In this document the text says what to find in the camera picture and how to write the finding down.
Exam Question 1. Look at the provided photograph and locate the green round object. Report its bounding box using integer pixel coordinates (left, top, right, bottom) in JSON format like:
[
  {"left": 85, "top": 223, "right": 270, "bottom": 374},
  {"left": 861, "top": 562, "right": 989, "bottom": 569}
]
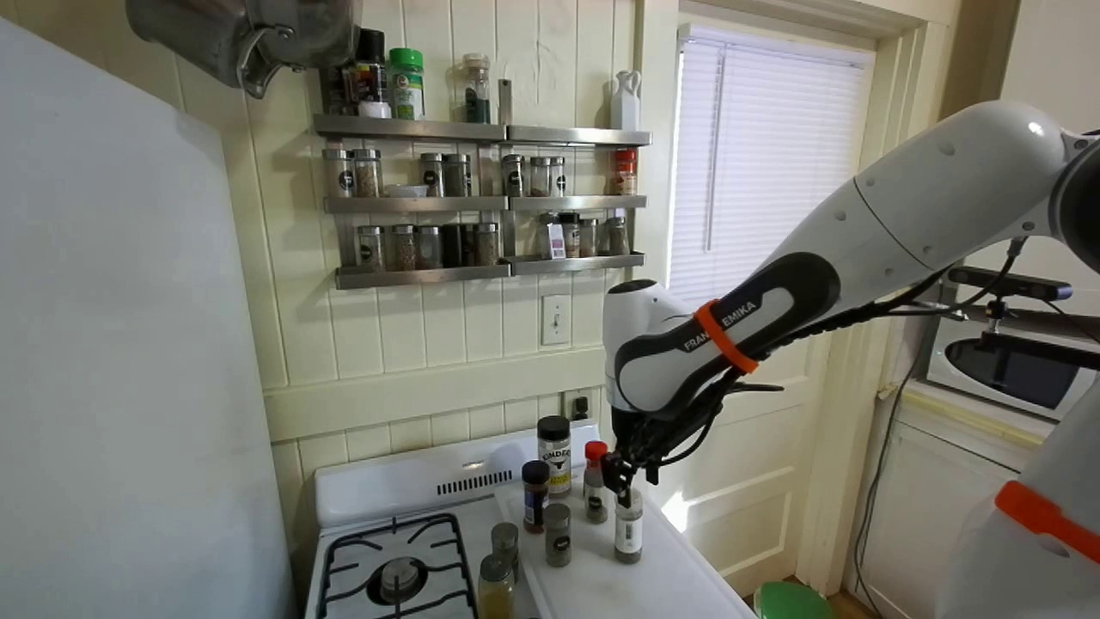
[{"left": 753, "top": 581, "right": 833, "bottom": 619}]

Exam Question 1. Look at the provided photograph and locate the green-lid jar on shelf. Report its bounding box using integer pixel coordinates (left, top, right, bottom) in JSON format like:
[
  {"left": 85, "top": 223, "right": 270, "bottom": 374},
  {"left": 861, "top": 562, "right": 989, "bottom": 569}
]
[{"left": 388, "top": 49, "right": 426, "bottom": 122}]

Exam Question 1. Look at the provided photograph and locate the white bottle on shelf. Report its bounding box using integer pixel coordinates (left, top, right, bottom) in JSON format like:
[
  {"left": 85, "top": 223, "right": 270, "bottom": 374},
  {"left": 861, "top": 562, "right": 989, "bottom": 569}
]
[{"left": 610, "top": 69, "right": 639, "bottom": 130}]

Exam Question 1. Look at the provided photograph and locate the white-capped spice bottle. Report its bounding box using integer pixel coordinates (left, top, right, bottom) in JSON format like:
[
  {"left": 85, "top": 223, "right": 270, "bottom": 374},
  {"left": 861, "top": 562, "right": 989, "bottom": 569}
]
[{"left": 615, "top": 491, "right": 644, "bottom": 564}]

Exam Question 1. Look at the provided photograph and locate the silver-capped spice bottle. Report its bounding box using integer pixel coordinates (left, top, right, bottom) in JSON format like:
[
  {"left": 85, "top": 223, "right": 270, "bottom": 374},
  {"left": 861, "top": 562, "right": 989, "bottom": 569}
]
[{"left": 544, "top": 503, "right": 569, "bottom": 569}]

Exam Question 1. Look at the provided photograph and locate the yellow spice bottle silver cap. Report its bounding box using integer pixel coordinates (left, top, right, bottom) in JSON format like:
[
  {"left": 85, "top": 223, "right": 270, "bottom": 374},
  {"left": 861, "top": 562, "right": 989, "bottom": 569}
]
[{"left": 476, "top": 554, "right": 515, "bottom": 619}]

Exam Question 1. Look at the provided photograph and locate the black stove burner grate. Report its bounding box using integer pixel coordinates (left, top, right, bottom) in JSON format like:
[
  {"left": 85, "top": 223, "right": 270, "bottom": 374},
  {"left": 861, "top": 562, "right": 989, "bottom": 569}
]
[{"left": 310, "top": 512, "right": 476, "bottom": 619}]

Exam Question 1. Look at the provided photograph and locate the wall power outlet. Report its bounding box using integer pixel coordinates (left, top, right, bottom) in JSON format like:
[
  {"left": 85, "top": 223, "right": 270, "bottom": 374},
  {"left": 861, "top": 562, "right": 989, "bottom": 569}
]
[{"left": 566, "top": 391, "right": 596, "bottom": 419}]

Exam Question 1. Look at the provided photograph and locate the white wall light switch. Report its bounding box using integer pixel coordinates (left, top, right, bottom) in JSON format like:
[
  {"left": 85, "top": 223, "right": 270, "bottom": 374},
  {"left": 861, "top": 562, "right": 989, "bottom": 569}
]
[{"left": 539, "top": 297, "right": 569, "bottom": 346}]

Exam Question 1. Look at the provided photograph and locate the tall black-capped spice jar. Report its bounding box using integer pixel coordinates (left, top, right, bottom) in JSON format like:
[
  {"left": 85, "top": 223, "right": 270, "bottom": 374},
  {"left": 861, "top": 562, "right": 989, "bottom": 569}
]
[{"left": 537, "top": 415, "right": 569, "bottom": 495}]

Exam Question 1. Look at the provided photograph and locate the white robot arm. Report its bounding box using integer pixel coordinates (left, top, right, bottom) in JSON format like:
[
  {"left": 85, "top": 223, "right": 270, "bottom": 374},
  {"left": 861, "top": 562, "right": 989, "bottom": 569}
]
[{"left": 600, "top": 101, "right": 1100, "bottom": 491}]

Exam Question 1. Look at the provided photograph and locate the white microwave oven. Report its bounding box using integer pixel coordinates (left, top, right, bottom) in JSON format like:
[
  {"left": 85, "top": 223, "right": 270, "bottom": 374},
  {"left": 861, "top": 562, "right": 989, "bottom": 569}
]
[{"left": 924, "top": 320, "right": 1096, "bottom": 425}]

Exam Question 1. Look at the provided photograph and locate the white window blind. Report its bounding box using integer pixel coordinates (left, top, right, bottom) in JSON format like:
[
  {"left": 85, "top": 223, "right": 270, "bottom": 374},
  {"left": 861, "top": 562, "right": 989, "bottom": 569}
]
[{"left": 668, "top": 27, "right": 873, "bottom": 305}]

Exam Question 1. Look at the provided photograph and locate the small silver-lid spice jar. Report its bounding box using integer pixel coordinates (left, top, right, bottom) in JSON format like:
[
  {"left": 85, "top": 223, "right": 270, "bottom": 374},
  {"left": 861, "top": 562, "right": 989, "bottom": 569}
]
[{"left": 490, "top": 523, "right": 521, "bottom": 581}]

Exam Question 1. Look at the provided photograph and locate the black-capped spice bottle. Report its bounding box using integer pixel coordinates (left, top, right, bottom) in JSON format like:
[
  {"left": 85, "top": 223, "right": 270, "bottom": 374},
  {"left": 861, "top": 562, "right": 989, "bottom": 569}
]
[{"left": 521, "top": 462, "right": 549, "bottom": 532}]

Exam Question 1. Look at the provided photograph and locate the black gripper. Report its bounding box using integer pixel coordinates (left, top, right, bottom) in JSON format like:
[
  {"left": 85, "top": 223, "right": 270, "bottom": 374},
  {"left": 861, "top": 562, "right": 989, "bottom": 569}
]
[{"left": 600, "top": 411, "right": 693, "bottom": 495}]

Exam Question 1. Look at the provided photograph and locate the red-capped spice bottle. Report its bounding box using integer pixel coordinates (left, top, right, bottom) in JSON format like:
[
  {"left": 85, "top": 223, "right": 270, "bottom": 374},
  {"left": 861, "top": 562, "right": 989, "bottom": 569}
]
[{"left": 585, "top": 441, "right": 607, "bottom": 523}]

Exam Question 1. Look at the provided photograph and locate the white gas stove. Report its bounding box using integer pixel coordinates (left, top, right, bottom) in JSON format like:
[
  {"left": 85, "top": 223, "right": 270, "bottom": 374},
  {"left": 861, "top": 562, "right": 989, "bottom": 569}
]
[{"left": 303, "top": 430, "right": 753, "bottom": 619}]

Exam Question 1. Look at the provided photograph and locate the metal wall spice rack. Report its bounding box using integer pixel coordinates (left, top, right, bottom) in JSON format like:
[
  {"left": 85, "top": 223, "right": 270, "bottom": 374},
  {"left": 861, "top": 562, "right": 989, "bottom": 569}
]
[{"left": 313, "top": 115, "right": 648, "bottom": 288}]

